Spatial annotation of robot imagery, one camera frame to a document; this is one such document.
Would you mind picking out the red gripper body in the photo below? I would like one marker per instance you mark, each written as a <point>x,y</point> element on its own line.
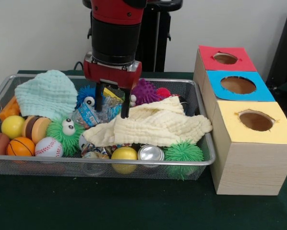
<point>112,75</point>

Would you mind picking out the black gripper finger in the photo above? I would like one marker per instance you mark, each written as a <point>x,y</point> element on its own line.
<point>125,105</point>
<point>99,98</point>

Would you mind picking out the mint green cloth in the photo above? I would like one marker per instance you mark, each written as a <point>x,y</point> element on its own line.
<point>47,96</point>

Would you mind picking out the wooden box three holes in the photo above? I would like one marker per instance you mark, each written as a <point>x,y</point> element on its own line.
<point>251,158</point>

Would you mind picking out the blue spiky ball with eyes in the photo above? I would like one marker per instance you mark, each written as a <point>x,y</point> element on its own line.
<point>87,96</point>

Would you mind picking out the clear plastic bottle blue label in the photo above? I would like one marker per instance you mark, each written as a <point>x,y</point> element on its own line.
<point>88,116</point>

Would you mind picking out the purple spiky toy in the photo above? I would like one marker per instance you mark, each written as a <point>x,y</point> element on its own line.
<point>146,92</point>

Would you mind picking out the pale yellow cloth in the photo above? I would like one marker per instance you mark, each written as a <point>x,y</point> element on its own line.
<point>158,124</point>

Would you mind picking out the yellow ball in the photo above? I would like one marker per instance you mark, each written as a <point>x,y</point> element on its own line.
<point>124,154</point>

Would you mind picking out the small silver can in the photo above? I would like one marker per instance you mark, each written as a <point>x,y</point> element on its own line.
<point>150,153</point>

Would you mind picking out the green spiky ball with eyes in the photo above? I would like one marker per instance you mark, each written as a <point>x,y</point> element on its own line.
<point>59,136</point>

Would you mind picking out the white baseball toy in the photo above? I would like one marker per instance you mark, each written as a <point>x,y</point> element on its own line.
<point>48,147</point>

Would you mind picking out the plain green spiky ball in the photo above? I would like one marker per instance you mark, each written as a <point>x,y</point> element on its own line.
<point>183,152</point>

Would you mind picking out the orange basketball toy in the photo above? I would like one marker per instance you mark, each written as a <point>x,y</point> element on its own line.
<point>21,146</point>

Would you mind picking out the black chair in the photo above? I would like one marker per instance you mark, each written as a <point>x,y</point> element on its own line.
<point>285,52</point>

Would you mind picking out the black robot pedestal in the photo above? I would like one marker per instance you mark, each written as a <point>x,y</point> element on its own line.
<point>158,38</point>

